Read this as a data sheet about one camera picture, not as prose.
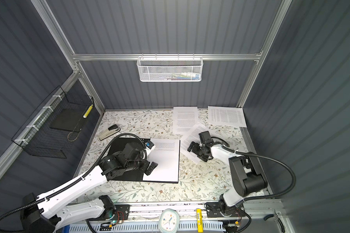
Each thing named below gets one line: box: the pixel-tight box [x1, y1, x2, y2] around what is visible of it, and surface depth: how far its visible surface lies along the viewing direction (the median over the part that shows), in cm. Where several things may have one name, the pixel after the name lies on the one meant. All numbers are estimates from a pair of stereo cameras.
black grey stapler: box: [98, 124, 122, 141], surface depth 105 cm
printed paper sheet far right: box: [207, 105, 247, 128], surface depth 118 cm
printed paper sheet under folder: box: [142, 138, 180, 182], surface depth 93 cm
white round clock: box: [158, 208, 180, 233], surface depth 70 cm
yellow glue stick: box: [196, 208, 204, 233], surface depth 72 cm
